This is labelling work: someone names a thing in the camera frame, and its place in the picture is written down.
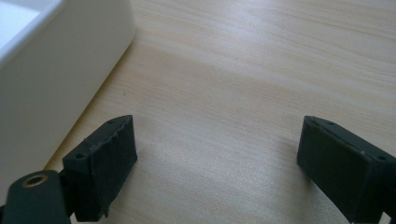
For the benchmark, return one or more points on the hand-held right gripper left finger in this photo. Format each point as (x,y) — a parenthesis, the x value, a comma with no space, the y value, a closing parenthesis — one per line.
(102,168)

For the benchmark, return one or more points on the white plastic box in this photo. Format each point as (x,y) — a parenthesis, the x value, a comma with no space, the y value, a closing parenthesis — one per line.
(53,77)

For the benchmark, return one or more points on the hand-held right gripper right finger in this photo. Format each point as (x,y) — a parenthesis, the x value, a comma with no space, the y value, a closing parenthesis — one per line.
(339,168)

